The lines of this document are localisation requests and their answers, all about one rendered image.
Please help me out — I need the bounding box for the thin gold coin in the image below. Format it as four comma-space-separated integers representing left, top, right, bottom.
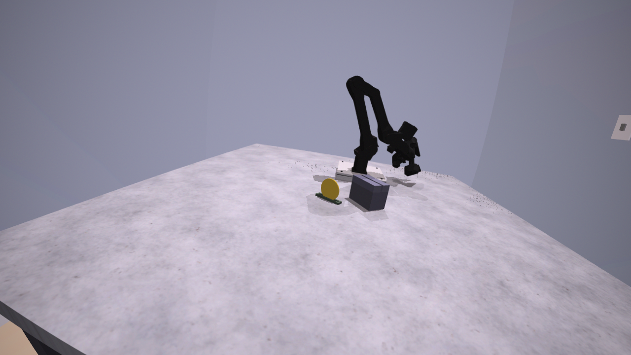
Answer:
321, 178, 340, 200

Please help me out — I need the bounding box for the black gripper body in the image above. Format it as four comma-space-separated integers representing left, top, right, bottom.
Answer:
398, 137, 419, 176

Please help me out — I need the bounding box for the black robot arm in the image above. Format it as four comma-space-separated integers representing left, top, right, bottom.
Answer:
346, 76, 418, 175

